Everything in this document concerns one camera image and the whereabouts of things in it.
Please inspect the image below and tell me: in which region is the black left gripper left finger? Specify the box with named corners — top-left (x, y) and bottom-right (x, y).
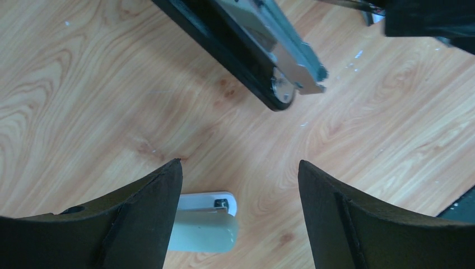
top-left (1, 159), bottom-right (183, 268)

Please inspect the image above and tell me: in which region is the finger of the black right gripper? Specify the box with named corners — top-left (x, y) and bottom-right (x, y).
top-left (315, 0), bottom-right (475, 55)

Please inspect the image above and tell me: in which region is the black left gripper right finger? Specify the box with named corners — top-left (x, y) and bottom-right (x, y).
top-left (298, 160), bottom-right (474, 268)

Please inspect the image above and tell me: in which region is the black stapler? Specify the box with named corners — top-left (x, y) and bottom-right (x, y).
top-left (156, 0), bottom-right (328, 111)

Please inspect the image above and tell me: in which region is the red white staple box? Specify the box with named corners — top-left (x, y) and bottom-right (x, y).
top-left (437, 187), bottom-right (475, 224)

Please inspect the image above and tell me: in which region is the pale green white stapler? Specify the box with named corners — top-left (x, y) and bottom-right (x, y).
top-left (168, 191), bottom-right (239, 253)

